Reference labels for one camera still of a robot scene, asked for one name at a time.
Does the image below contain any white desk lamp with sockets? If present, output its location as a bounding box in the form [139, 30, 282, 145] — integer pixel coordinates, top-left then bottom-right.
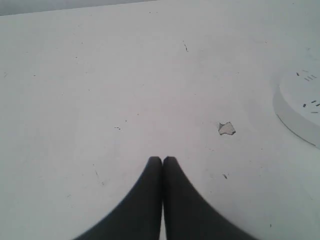
[273, 68, 320, 148]

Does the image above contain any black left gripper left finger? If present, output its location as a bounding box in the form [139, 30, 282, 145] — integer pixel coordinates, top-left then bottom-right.
[76, 156, 163, 240]

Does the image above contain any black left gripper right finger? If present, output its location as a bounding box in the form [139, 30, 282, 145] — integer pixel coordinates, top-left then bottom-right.
[162, 156, 253, 240]

